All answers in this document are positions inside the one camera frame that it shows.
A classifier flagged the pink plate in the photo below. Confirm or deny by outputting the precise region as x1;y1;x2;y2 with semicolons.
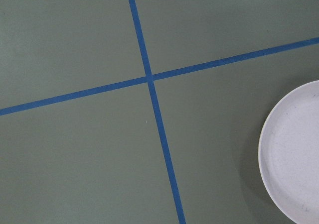
258;81;319;224

